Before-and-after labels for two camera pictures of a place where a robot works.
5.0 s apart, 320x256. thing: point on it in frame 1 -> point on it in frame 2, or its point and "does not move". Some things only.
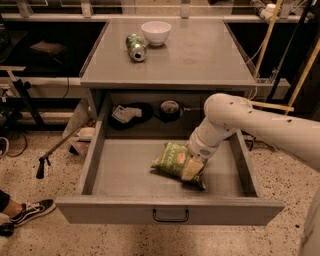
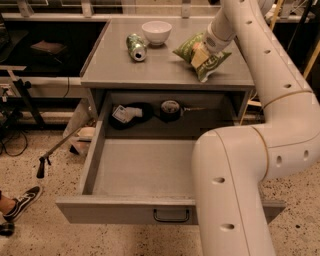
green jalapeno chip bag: (171, 159) -> (204, 69)
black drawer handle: (170, 219) does not move
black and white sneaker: (32, 210) -> (22, 204)
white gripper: (201, 149) -> (213, 44)
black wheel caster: (7, 229) does not move
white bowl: (156, 32) does not move
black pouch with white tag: (124, 115) does not move
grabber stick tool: (43, 159) does not move
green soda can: (136, 47) does not move
